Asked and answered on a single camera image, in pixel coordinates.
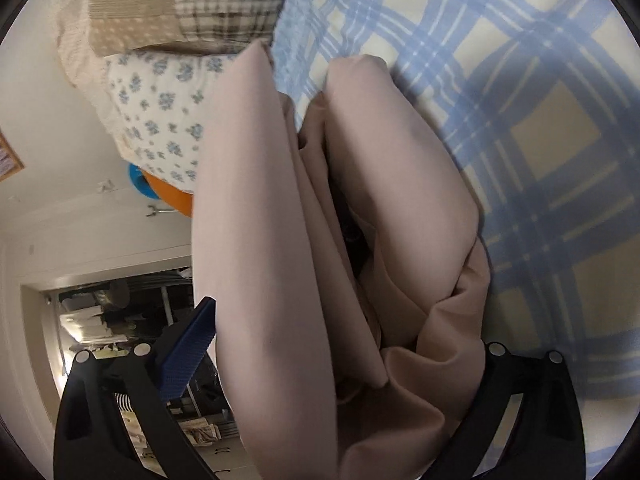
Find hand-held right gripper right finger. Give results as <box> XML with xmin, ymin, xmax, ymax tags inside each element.
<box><xmin>425</xmin><ymin>342</ymin><xmax>586</xmax><ymax>480</ymax></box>

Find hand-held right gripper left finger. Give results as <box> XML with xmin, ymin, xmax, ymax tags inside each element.
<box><xmin>52</xmin><ymin>296</ymin><xmax>221</xmax><ymax>480</ymax></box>

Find large pink garment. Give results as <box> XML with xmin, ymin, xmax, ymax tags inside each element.
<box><xmin>191</xmin><ymin>40</ymin><xmax>493</xmax><ymax>480</ymax></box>

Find orange round object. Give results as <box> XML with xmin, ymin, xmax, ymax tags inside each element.
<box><xmin>141</xmin><ymin>172</ymin><xmax>194</xmax><ymax>219</ymax></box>

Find blue round object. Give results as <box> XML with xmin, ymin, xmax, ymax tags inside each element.
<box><xmin>128</xmin><ymin>162</ymin><xmax>151</xmax><ymax>202</ymax></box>

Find white floral pillow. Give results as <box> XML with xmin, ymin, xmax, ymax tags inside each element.
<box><xmin>97</xmin><ymin>52</ymin><xmax>241</xmax><ymax>193</ymax></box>

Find blue plaid blanket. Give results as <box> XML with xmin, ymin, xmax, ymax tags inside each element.
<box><xmin>270</xmin><ymin>0</ymin><xmax>640</xmax><ymax>466</ymax></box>

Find beige patchwork quilt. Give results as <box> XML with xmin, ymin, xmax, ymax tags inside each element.
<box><xmin>55</xmin><ymin>0</ymin><xmax>301</xmax><ymax>161</ymax></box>

